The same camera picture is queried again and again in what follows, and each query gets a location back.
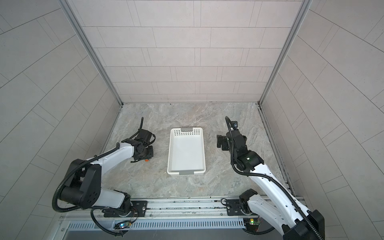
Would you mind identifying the aluminium mounting rail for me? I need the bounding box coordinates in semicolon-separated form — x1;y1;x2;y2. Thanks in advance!
59;196;311;223

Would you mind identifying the green circuit board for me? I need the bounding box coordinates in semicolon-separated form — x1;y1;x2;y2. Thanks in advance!
244;219;261;232
114;221;132;230

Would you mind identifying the right green circuit board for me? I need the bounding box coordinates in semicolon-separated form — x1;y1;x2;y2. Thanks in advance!
244;219;261;232

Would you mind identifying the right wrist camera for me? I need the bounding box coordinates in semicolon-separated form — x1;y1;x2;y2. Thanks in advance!
231;121;238;130

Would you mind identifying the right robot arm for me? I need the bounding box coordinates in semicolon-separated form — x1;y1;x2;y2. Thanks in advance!
217;130;325;240

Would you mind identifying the white perforated plastic bin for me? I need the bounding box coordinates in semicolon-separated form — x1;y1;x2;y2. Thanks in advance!
167;127;206;176

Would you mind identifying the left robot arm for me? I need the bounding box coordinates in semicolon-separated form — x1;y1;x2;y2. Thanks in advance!
52;129;156;217

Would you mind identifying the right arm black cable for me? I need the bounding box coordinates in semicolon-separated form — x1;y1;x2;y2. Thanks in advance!
242;226;275;236

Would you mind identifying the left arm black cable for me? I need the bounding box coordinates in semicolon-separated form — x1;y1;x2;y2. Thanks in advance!
89;206;128;237

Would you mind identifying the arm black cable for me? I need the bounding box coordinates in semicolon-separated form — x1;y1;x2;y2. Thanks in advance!
242;226;275;236
89;206;128;237

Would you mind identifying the left green circuit board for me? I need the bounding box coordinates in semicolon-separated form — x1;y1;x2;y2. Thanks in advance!
114;221;132;230

